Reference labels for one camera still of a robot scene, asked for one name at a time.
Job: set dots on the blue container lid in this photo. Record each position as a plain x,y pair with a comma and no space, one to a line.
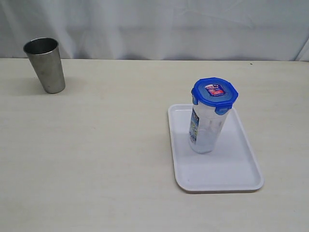
214,92

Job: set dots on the white plastic tray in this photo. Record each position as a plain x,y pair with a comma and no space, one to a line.
230,167

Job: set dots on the white backdrop curtain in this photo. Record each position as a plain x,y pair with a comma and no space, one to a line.
160,29

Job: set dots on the stainless steel cup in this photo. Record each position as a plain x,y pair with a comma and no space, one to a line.
44,56

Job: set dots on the clear plastic container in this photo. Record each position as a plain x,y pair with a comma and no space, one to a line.
205,127

